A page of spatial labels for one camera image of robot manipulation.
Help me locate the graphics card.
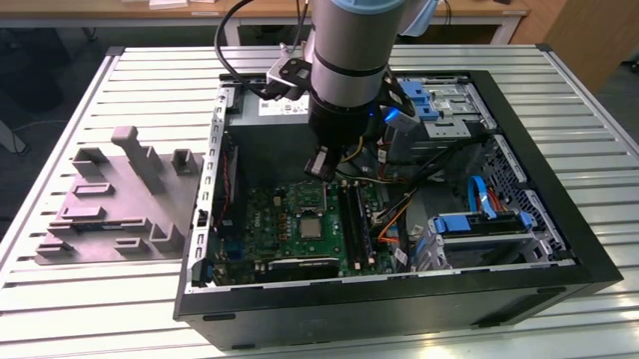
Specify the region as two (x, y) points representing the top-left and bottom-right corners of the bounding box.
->
(253, 256), (342, 284)

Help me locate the grey power supply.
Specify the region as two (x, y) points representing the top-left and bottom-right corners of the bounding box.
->
(227, 88), (323, 188)

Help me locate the green RAM stick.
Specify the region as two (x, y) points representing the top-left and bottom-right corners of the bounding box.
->
(70, 220), (147, 231)

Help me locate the green motherboard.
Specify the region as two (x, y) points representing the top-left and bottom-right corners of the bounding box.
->
(207, 178), (399, 287)

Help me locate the blue plastic drive carrier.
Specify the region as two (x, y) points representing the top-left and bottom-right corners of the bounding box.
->
(399, 80), (443, 122)

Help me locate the black RAM slot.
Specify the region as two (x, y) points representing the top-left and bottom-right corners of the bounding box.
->
(347, 182), (374, 266)

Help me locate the blue card latch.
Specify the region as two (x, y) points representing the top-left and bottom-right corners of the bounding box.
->
(191, 259), (217, 288)

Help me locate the black white wire bundle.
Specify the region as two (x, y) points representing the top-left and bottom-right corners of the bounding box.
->
(334, 168), (417, 187)

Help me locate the hard disk in blue carrier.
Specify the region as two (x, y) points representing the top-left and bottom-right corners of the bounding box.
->
(431, 211), (534, 236)

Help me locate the wooden cabinet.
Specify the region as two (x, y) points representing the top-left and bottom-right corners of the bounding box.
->
(510, 0), (639, 94)

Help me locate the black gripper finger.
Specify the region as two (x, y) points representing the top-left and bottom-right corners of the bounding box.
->
(327, 149), (346, 183)
(305, 147), (335, 182)

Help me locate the black cable bundle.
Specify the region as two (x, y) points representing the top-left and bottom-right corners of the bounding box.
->
(371, 132), (501, 225)

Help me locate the black camera silver bracket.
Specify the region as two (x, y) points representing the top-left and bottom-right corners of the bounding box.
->
(265, 55), (314, 102)

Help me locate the metal drive cage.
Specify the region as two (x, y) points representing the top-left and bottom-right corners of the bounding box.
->
(399, 79), (499, 162)

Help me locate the red black twisted wire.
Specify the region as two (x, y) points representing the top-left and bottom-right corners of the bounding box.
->
(213, 151), (237, 228)

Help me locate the orange wire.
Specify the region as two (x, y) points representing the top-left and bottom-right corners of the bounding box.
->
(377, 220), (402, 248)

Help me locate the black camera cable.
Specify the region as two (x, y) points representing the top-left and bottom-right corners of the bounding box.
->
(213, 0), (277, 101)

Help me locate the grey parts rack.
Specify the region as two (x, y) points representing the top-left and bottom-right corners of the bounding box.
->
(34, 125), (207, 267)

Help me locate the yellow wire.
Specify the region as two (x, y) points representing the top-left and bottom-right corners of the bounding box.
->
(335, 138), (366, 177)

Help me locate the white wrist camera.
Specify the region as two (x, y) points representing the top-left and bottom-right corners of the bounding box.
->
(379, 104), (422, 132)

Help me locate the blue port connector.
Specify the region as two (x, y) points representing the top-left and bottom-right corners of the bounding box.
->
(223, 241), (247, 262)

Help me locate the black case fan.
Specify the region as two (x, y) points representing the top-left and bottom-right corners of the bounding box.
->
(213, 130), (249, 240)

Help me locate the black PC case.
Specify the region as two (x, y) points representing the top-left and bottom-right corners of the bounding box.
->
(173, 69), (626, 352)

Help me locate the blue data wire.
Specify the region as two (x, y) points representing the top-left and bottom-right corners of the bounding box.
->
(467, 174), (502, 222)

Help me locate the red data wire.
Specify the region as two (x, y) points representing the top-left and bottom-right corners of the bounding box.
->
(486, 185), (506, 217)

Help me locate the blue-edged RAM stick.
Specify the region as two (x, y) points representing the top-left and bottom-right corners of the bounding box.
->
(355, 182), (379, 263)

